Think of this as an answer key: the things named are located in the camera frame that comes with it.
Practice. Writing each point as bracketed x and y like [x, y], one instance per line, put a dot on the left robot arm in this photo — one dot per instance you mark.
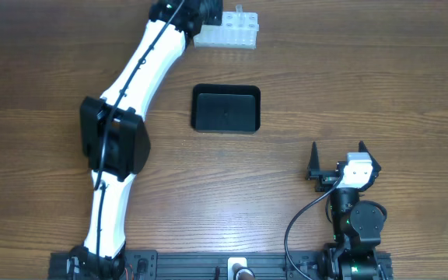
[150, 66]

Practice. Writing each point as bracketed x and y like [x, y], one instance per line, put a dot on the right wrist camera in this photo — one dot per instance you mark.
[358, 169]

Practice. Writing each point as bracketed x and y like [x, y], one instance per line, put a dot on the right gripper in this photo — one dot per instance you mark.
[327, 179]

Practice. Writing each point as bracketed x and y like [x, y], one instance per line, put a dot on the black tray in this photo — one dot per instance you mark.
[226, 110]

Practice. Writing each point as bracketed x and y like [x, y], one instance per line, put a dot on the clear test tube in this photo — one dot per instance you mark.
[239, 8]

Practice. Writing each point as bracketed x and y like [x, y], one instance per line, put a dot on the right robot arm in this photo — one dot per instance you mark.
[364, 221]

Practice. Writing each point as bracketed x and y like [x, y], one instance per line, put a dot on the mounting rail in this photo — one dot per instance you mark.
[193, 266]

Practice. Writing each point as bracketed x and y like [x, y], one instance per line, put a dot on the white test tube rack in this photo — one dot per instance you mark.
[233, 37]

